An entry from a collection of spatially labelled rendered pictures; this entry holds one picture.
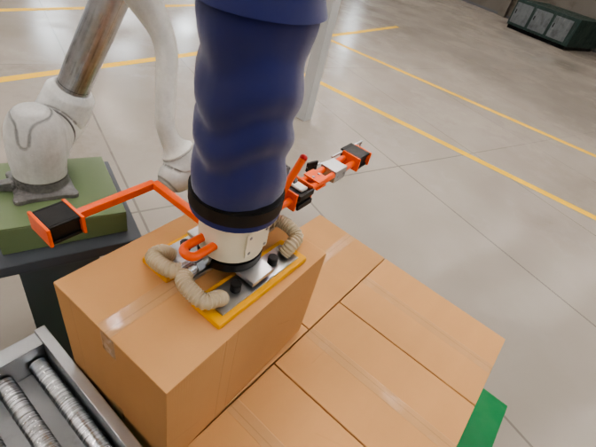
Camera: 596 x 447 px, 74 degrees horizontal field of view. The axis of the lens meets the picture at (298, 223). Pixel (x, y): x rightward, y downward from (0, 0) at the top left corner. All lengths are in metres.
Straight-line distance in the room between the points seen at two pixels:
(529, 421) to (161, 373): 2.00
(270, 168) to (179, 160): 0.48
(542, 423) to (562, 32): 13.30
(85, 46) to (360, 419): 1.43
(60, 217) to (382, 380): 1.11
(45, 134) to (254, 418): 1.04
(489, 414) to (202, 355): 1.74
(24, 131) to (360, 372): 1.29
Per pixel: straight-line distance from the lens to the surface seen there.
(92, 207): 1.08
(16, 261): 1.46
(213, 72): 0.75
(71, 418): 1.36
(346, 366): 1.49
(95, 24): 1.44
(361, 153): 1.44
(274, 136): 0.78
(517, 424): 2.48
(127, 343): 0.97
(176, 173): 1.26
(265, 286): 1.05
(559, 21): 15.09
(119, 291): 1.06
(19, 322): 2.28
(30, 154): 1.42
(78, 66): 1.50
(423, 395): 1.56
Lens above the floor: 1.75
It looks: 38 degrees down
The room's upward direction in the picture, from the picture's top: 16 degrees clockwise
